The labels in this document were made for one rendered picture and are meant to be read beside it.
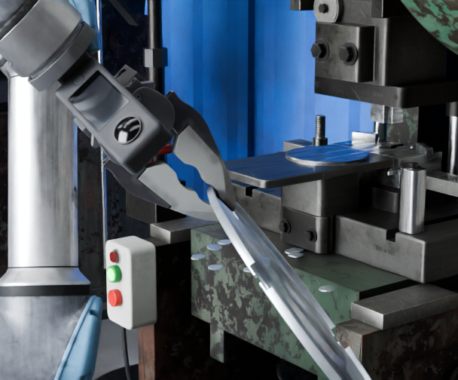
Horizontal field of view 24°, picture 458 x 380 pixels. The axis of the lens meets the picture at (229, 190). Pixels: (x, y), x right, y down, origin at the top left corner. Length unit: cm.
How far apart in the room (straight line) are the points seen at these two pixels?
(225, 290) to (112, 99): 84
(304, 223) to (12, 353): 51
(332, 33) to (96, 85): 75
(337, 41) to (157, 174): 70
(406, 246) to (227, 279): 32
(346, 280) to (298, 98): 211
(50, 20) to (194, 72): 314
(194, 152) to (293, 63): 267
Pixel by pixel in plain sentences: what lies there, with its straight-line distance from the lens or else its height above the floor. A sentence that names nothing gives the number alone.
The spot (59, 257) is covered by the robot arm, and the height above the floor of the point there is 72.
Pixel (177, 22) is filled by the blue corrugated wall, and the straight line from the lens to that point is 416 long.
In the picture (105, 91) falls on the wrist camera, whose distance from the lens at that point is 91.
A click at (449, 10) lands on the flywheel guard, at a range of 125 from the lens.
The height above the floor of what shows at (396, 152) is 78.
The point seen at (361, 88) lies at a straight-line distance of 165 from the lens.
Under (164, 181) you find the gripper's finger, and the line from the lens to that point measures 96.
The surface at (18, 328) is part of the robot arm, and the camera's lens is 133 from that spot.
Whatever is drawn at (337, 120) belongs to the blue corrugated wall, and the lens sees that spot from 348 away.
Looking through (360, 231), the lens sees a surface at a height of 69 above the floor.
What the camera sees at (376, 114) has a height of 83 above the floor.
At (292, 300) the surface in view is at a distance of 96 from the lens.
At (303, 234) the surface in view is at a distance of 162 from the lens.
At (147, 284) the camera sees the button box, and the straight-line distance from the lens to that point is 174.
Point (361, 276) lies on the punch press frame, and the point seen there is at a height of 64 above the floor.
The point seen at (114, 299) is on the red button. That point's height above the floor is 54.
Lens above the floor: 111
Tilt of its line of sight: 13 degrees down
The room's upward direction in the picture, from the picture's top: straight up
